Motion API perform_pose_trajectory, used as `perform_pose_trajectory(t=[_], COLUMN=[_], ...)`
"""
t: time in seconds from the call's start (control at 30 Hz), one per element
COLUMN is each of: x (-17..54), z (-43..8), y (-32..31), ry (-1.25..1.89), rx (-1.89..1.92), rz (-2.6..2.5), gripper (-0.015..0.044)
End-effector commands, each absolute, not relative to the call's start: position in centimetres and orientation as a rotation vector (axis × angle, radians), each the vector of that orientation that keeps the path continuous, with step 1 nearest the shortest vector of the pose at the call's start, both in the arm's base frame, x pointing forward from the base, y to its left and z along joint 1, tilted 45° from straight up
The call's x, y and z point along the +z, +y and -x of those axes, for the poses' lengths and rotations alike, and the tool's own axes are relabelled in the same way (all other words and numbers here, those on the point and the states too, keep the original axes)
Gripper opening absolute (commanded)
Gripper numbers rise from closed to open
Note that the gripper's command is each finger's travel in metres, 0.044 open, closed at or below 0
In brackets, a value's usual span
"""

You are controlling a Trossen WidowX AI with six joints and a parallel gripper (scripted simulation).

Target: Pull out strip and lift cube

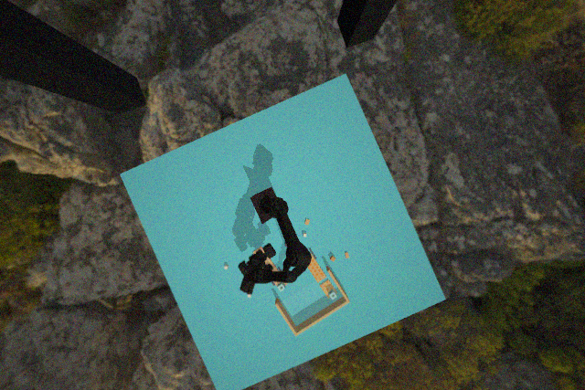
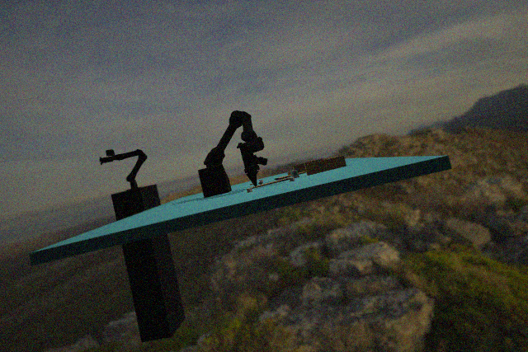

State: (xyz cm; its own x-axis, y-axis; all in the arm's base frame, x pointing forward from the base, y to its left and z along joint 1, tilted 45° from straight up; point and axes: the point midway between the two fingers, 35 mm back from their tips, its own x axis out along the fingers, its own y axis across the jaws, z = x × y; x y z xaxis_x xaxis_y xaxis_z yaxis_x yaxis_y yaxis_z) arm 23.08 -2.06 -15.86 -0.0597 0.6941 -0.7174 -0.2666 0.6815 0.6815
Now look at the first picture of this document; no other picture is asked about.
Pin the tan strip with purple zigzag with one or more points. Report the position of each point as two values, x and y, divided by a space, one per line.
268 261

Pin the orange polka-dotted flat strip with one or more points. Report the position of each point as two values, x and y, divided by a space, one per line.
315 268

